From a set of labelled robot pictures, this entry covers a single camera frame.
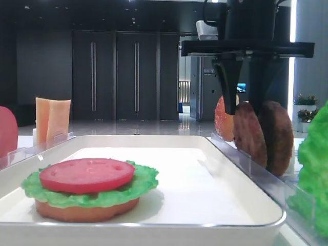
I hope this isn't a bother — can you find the bottom bread slice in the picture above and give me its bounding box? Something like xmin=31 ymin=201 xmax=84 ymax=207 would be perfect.
xmin=35 ymin=198 xmax=139 ymax=223

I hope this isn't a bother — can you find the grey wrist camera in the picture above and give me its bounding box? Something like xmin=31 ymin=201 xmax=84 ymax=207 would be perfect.
xmin=195 ymin=20 xmax=225 ymax=40

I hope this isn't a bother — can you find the clear acrylic rack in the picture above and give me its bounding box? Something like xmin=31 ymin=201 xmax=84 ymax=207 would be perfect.
xmin=1 ymin=132 xmax=75 ymax=170
xmin=210 ymin=132 xmax=327 ymax=245

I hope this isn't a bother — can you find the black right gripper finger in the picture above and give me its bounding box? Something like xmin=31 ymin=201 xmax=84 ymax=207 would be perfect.
xmin=248 ymin=57 xmax=289 ymax=114

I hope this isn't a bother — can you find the green lettuce leaf on bread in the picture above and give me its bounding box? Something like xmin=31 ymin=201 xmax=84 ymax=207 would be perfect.
xmin=20 ymin=161 xmax=158 ymax=209

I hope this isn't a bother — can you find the right clear acrylic rack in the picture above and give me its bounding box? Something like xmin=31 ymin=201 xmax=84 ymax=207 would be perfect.
xmin=210 ymin=132 xmax=327 ymax=245

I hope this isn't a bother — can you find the far sugared bread bun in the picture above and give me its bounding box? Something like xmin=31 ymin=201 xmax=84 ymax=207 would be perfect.
xmin=214 ymin=96 xmax=234 ymax=141

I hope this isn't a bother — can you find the small blue wall screen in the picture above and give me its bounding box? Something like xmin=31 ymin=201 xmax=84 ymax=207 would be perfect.
xmin=237 ymin=83 xmax=246 ymax=93

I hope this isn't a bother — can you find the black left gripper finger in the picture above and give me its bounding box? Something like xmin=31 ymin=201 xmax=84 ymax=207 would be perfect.
xmin=212 ymin=53 xmax=243 ymax=115

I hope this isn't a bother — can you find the red tomato slice on lettuce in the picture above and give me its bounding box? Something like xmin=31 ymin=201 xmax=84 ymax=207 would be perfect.
xmin=39 ymin=158 xmax=135 ymax=194

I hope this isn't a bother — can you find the large green lettuce leaf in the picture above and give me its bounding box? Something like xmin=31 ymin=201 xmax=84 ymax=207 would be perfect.
xmin=287 ymin=105 xmax=327 ymax=239

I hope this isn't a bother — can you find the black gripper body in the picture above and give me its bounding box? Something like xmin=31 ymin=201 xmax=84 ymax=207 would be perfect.
xmin=181 ymin=40 xmax=315 ymax=58

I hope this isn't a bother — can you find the white planter with flowers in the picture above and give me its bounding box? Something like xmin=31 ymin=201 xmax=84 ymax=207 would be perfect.
xmin=292 ymin=94 xmax=319 ymax=133

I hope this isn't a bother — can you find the left orange cheese slice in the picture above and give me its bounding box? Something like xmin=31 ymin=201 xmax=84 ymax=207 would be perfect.
xmin=35 ymin=97 xmax=50 ymax=144

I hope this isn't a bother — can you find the white rectangular tray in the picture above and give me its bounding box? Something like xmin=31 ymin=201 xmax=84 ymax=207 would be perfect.
xmin=1 ymin=135 xmax=286 ymax=245

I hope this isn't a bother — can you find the right orange cheese slice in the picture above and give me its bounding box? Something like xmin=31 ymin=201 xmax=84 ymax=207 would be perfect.
xmin=47 ymin=100 xmax=71 ymax=149

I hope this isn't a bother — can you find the brown meat patty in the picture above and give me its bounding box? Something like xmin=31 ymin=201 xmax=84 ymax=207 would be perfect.
xmin=258 ymin=101 xmax=294 ymax=177
xmin=233 ymin=101 xmax=268 ymax=168

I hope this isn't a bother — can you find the orange cheese slice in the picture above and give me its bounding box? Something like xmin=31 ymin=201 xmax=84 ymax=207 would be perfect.
xmin=47 ymin=100 xmax=71 ymax=149
xmin=35 ymin=97 xmax=50 ymax=144

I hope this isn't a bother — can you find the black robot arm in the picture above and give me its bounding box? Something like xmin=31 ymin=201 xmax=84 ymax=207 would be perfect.
xmin=181 ymin=1 xmax=315 ymax=115

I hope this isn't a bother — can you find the red tomato slice at left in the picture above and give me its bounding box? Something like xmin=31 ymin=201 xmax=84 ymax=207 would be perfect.
xmin=0 ymin=106 xmax=18 ymax=158

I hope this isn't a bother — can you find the left clear acrylic rack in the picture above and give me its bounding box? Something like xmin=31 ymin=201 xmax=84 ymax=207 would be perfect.
xmin=1 ymin=132 xmax=75 ymax=170

